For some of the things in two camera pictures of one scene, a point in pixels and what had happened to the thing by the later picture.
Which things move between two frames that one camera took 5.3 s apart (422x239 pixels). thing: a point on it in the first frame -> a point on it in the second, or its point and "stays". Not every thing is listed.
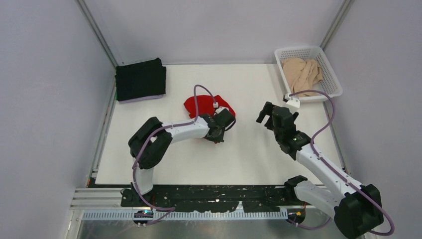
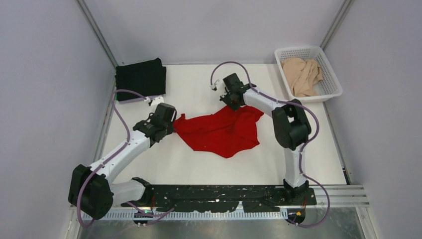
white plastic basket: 307,68 stays
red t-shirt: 205,105 -> 221,134
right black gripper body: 279,134 -> 227,97
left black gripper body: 219,137 -> 168,129
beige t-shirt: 302,74 stays
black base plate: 209,198 stays
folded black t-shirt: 140,79 stays
